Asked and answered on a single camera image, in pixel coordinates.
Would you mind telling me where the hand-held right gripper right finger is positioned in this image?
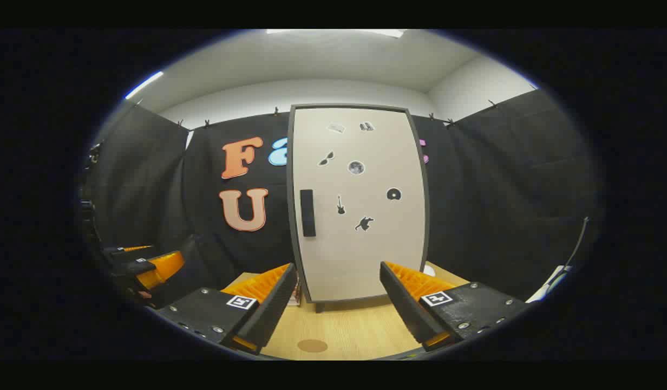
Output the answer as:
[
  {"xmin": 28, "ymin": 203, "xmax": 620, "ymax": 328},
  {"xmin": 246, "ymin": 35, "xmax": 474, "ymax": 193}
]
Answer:
[{"xmin": 380, "ymin": 261, "xmax": 529, "ymax": 353}]

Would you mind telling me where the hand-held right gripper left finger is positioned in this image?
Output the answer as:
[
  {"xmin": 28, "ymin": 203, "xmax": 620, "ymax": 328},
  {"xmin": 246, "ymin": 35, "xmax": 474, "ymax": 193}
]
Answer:
[{"xmin": 155, "ymin": 263, "xmax": 299, "ymax": 356}]

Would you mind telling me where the dark grey cabinet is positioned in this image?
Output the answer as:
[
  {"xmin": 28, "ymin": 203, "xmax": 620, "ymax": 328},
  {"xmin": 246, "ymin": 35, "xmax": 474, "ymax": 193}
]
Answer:
[{"xmin": 286, "ymin": 103, "xmax": 430, "ymax": 314}]

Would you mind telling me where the white cabinet door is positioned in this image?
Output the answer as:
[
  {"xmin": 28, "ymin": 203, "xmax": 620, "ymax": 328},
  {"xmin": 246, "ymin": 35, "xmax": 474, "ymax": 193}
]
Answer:
[{"xmin": 292, "ymin": 107, "xmax": 426, "ymax": 301}]

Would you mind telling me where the black cabinet door handle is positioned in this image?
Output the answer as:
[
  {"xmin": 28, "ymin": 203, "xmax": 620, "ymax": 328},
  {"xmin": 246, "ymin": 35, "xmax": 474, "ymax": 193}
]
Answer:
[{"xmin": 300, "ymin": 189, "xmax": 317, "ymax": 238}]

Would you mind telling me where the white panel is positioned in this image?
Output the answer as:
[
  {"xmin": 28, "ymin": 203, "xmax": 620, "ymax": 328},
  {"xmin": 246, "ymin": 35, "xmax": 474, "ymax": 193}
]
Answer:
[{"xmin": 526, "ymin": 264, "xmax": 572, "ymax": 303}]

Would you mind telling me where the black backdrop cloth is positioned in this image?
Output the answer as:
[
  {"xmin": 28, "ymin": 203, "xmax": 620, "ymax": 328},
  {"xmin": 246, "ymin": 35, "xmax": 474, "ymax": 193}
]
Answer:
[{"xmin": 82, "ymin": 89, "xmax": 602, "ymax": 309}]

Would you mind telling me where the long ceiling light strip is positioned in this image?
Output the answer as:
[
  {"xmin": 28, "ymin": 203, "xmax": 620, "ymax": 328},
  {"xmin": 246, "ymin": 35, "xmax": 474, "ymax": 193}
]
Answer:
[{"xmin": 125, "ymin": 70, "xmax": 165, "ymax": 101}]

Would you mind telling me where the thin grey cable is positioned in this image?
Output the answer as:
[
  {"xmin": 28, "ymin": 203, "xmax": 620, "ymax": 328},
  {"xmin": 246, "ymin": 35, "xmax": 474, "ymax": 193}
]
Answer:
[{"xmin": 550, "ymin": 217, "xmax": 590, "ymax": 288}]

